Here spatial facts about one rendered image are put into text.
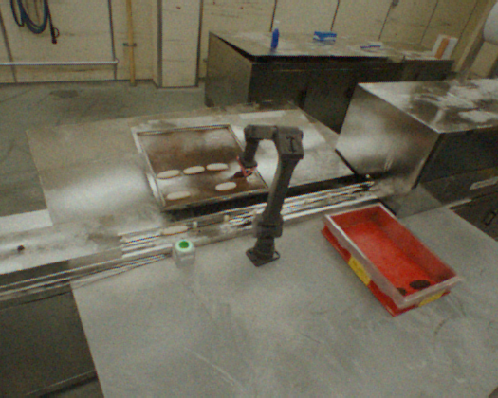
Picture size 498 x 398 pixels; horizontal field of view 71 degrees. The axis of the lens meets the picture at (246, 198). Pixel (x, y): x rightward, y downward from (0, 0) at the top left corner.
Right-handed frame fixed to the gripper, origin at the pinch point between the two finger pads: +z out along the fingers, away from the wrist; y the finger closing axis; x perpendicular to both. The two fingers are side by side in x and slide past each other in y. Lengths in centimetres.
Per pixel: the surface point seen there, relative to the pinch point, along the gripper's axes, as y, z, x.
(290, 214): -28.5, 0.8, -11.6
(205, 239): -32.5, 0.6, 30.0
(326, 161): 2, 1, -51
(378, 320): -84, -5, -17
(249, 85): 141, 42, -72
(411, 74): 203, 66, -349
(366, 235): -47, 1, -42
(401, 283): -74, -4, -38
